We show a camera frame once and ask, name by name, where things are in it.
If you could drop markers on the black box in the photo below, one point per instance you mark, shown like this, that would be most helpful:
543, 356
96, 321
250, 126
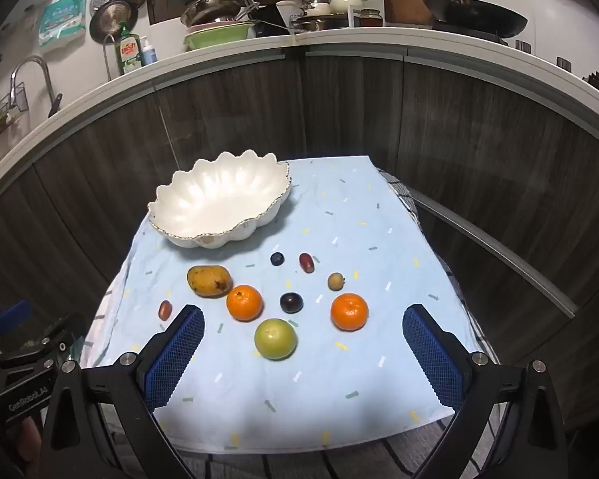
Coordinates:
270, 28

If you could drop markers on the small dark frying pan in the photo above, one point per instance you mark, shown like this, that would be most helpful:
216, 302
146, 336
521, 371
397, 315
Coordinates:
111, 22

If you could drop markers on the green dish soap bottle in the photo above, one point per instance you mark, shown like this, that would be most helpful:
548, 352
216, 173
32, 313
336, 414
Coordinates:
130, 51

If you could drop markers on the green apple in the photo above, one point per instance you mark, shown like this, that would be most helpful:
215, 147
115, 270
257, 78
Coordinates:
275, 339

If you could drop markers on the black wok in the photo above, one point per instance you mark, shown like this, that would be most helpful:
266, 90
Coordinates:
474, 15

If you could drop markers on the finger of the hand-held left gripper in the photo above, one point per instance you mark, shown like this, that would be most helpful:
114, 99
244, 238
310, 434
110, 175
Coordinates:
55, 344
12, 315

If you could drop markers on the light blue patterned tablecloth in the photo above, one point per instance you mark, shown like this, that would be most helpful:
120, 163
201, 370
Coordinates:
329, 389

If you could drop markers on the glass jar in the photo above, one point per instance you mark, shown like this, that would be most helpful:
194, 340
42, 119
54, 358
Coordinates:
371, 18

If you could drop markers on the green plastic basin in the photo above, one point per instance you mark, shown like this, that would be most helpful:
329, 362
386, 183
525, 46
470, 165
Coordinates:
219, 37

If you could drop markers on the white scalloped ceramic bowl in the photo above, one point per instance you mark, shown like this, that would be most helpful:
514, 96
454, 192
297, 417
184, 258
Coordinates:
219, 199

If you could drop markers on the steel kitchen faucet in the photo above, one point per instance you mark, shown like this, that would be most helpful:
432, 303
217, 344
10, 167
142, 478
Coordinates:
30, 66

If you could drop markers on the tan longan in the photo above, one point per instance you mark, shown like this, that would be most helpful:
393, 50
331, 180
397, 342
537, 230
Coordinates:
335, 281

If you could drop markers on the orange tangerine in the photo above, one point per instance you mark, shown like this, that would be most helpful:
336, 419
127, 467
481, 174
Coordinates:
349, 312
244, 303

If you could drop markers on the blueberry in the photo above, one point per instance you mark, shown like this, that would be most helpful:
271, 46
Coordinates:
277, 259

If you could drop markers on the yellow mango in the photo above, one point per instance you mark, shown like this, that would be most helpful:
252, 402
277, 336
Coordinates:
208, 281

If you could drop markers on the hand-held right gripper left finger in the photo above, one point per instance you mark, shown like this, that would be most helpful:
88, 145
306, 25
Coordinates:
174, 359

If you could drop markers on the white teapot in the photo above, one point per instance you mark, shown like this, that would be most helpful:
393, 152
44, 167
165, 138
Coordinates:
345, 2

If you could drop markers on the flat steel pan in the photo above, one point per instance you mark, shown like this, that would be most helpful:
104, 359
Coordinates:
319, 23

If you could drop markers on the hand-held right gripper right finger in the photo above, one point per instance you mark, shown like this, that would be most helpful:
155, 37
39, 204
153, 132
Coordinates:
432, 354

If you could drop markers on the person's left hand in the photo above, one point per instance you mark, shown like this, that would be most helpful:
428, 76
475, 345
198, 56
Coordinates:
27, 436

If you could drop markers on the kitchen counter with wooden cabinets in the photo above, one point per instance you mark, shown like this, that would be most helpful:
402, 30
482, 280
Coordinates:
479, 124

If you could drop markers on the white cup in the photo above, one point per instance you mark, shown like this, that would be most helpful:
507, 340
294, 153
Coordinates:
287, 10

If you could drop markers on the teal plastic packet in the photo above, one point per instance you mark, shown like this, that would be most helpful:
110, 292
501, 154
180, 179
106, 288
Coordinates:
62, 16

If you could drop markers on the grey metal rail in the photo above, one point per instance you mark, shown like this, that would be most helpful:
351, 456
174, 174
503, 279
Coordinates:
504, 259

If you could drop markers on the dark purple plum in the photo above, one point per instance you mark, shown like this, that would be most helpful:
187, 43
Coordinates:
291, 303

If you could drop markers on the brown jujube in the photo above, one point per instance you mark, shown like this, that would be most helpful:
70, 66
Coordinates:
165, 310

